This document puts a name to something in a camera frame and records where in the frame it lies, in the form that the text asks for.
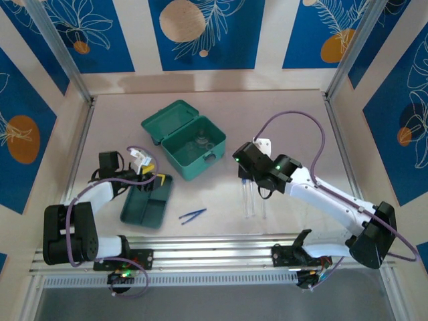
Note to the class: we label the aluminium frame post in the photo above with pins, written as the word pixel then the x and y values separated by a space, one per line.
pixel 357 50
pixel 60 50

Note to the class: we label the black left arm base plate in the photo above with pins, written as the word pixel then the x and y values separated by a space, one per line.
pixel 147 259

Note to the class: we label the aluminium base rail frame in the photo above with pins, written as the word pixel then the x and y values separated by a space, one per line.
pixel 214 254

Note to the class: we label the blue plastic tweezers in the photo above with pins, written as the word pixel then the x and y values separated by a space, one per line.
pixel 192 215

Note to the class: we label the green compartment tray insert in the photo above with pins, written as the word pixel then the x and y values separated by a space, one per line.
pixel 143 207

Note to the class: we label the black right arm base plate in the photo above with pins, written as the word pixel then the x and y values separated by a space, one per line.
pixel 281 255

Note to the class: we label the green plastic hinged toolbox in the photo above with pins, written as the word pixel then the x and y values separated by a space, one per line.
pixel 170 120

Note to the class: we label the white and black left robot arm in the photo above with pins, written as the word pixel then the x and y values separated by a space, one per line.
pixel 100 194

